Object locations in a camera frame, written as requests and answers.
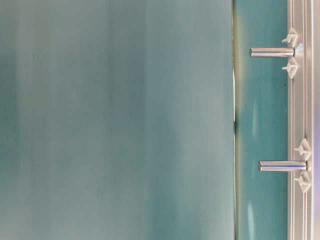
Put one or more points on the white bracket above shaft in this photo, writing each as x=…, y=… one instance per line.
x=304, y=149
x=291, y=38

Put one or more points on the white bracket below lower shaft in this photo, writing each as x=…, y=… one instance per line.
x=304, y=181

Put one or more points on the white bracket above lower shaft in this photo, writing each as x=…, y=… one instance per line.
x=304, y=149

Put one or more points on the lower steel shaft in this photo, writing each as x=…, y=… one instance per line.
x=282, y=166

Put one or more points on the white bracket above upper shaft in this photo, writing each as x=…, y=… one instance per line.
x=291, y=38

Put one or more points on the upper steel shaft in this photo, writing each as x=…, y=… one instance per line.
x=271, y=52

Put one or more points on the white bracket below shaft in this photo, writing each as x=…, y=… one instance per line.
x=304, y=181
x=291, y=68

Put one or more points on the white bracket below upper shaft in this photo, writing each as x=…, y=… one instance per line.
x=291, y=68

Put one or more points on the steel shaft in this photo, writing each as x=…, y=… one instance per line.
x=282, y=166
x=271, y=52

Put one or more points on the aluminium extrusion rail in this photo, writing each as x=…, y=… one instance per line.
x=304, y=119

